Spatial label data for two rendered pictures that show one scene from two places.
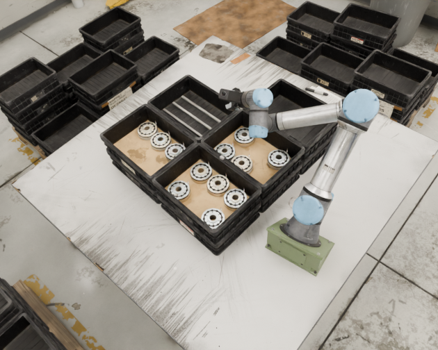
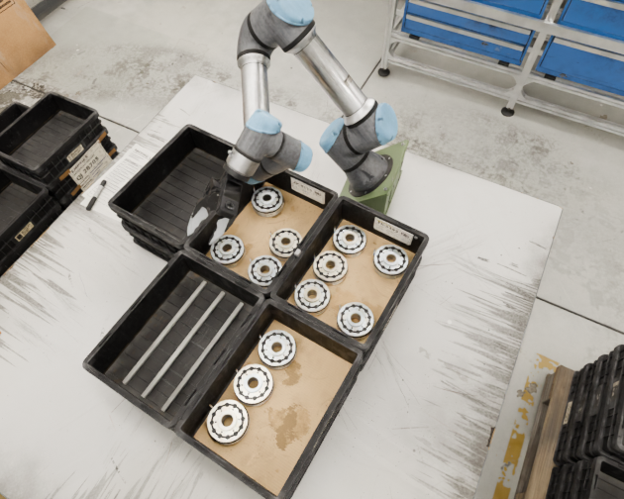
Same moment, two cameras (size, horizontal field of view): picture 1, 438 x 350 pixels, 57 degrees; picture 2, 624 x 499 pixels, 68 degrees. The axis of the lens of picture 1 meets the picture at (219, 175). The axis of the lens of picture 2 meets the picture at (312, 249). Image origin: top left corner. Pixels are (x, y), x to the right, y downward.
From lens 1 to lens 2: 1.46 m
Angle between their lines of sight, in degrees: 52
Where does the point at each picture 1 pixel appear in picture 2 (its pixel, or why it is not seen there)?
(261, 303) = (454, 217)
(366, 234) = not seen: hidden behind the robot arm
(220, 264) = (423, 267)
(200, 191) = (343, 293)
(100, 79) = not seen: outside the picture
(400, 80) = (49, 133)
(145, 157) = (292, 405)
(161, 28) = not seen: outside the picture
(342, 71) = (1, 210)
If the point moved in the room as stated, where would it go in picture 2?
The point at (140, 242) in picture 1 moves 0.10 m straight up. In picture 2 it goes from (428, 386) to (436, 376)
